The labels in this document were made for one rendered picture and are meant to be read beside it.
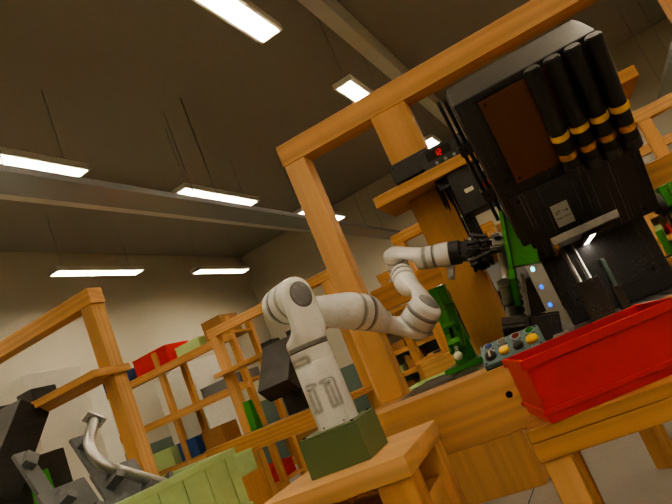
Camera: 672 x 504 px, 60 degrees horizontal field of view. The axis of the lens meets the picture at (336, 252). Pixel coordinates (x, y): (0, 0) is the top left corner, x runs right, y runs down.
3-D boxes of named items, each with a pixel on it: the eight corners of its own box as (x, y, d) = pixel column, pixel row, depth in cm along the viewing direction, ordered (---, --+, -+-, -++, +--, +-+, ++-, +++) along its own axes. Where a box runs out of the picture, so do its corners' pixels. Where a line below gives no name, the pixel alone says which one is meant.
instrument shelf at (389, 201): (640, 74, 175) (633, 63, 176) (376, 208, 201) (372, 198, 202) (630, 100, 198) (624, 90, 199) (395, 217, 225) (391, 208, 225)
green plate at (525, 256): (543, 280, 157) (528, 204, 160) (511, 285, 160) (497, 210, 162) (544, 281, 168) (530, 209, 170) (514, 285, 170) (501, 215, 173)
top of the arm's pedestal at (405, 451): (412, 476, 104) (403, 454, 105) (263, 528, 113) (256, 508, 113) (442, 435, 134) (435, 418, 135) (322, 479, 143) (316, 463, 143)
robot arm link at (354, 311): (353, 336, 147) (377, 324, 140) (259, 327, 131) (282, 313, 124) (348, 301, 150) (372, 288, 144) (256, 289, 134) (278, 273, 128)
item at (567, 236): (622, 220, 135) (616, 208, 136) (555, 250, 140) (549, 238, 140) (608, 235, 172) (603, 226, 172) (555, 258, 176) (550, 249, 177)
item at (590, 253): (680, 283, 160) (621, 174, 167) (572, 326, 169) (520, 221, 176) (668, 284, 177) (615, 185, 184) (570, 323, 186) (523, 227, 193)
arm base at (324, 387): (354, 418, 121) (323, 341, 124) (314, 434, 122) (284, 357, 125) (361, 411, 130) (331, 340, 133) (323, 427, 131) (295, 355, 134)
